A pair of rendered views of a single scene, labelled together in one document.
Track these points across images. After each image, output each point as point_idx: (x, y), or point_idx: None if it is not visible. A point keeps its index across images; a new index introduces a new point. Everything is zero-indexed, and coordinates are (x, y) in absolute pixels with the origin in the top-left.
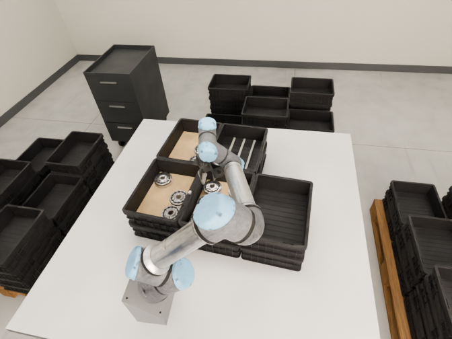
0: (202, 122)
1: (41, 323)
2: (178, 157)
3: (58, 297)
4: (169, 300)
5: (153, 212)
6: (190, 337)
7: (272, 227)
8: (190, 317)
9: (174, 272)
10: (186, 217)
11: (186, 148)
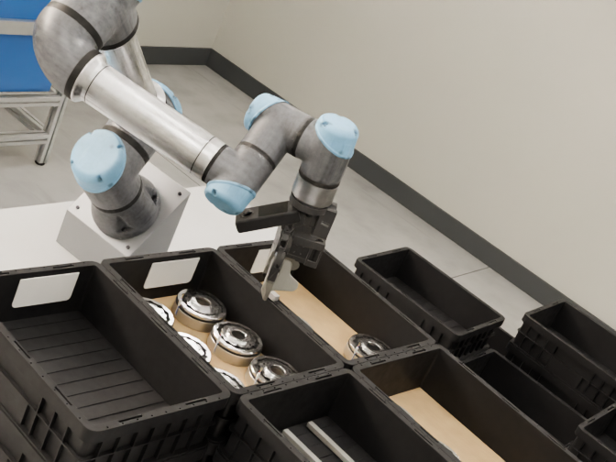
0: (341, 116)
1: (196, 197)
2: (438, 425)
3: (224, 221)
4: (87, 240)
5: (285, 301)
6: (5, 240)
7: (64, 361)
8: (36, 258)
9: (104, 129)
10: (221, 288)
11: (469, 459)
